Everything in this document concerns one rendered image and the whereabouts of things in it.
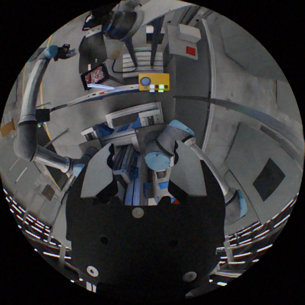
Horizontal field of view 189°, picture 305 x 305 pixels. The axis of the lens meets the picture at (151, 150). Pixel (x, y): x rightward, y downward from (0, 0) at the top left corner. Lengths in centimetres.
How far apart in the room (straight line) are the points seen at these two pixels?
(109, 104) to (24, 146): 151
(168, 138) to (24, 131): 57
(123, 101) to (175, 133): 135
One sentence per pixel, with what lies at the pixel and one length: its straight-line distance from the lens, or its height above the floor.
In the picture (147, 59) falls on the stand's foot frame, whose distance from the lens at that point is 166.
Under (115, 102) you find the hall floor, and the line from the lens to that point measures 168.
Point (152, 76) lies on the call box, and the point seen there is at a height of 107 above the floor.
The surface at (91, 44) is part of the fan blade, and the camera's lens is 59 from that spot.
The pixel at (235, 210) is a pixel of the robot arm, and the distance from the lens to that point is 40.
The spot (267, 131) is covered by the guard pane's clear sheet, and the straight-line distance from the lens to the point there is 48.
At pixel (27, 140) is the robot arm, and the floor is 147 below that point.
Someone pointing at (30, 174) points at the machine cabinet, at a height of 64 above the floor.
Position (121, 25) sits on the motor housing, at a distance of 65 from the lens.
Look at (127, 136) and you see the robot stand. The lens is 72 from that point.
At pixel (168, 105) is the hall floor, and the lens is 163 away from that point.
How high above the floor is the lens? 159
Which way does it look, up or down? 57 degrees down
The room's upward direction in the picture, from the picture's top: 176 degrees clockwise
